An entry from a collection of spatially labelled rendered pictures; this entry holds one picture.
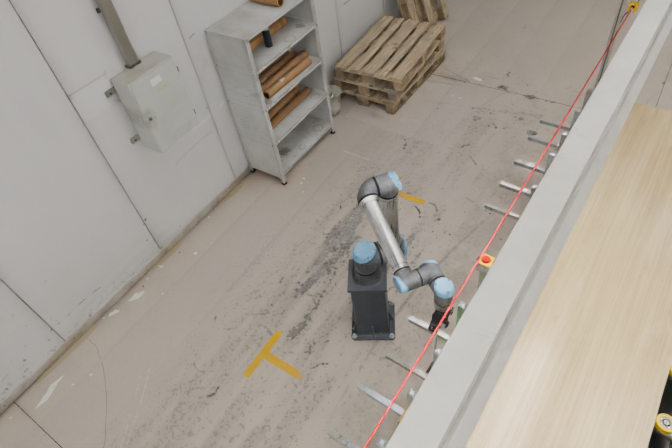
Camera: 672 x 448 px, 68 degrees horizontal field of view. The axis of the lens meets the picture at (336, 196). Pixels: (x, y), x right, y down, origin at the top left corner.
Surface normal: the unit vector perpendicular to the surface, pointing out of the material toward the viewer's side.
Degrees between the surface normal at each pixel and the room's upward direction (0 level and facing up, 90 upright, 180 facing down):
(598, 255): 0
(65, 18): 90
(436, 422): 0
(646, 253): 0
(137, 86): 90
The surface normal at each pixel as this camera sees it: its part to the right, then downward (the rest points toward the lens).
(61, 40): 0.83, 0.33
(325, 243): -0.12, -0.69
